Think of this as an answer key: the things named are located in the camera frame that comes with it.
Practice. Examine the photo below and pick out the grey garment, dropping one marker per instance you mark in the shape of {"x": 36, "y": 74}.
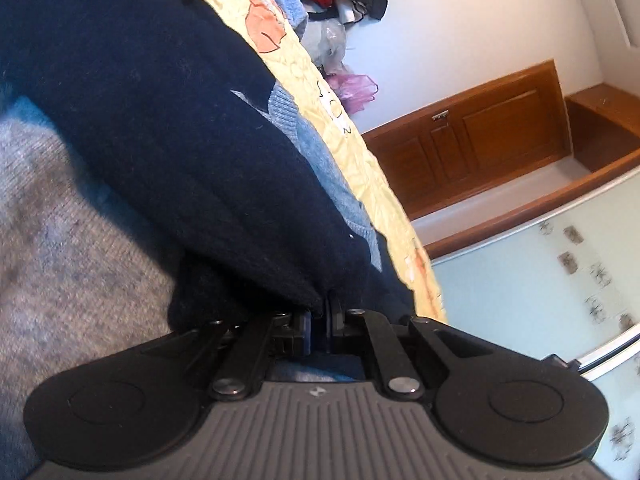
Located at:
{"x": 310, "y": 40}

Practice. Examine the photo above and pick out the navy and grey knit sweater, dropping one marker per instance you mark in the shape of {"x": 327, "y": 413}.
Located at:
{"x": 150, "y": 110}

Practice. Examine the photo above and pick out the pink plastic bag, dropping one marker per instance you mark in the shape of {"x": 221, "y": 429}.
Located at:
{"x": 356, "y": 91}

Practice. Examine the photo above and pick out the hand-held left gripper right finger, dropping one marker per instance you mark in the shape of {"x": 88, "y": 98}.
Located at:
{"x": 326, "y": 331}

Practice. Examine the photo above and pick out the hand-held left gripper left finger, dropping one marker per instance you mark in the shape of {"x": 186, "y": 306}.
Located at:
{"x": 306, "y": 334}

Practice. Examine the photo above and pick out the yellow printed blanket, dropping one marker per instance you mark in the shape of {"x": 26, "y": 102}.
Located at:
{"x": 350, "y": 160}

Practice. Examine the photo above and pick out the brown wooden door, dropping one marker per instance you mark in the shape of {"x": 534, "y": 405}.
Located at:
{"x": 490, "y": 135}

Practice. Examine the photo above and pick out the brown wooden door frame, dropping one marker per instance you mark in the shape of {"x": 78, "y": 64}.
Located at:
{"x": 600, "y": 130}

